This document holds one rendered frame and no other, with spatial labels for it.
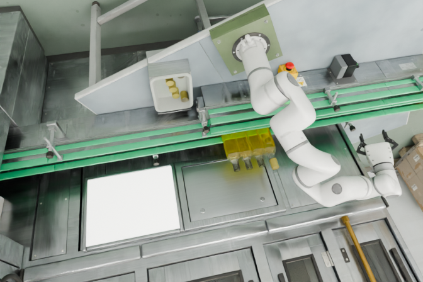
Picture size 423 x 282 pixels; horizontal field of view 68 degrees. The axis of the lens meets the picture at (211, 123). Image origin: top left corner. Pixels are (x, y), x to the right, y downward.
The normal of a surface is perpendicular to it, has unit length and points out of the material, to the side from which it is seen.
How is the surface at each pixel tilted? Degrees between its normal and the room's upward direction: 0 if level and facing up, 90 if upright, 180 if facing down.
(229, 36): 3
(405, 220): 90
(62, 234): 90
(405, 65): 90
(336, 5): 0
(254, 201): 90
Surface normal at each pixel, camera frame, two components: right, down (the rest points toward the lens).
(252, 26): 0.15, 0.81
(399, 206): 0.00, -0.58
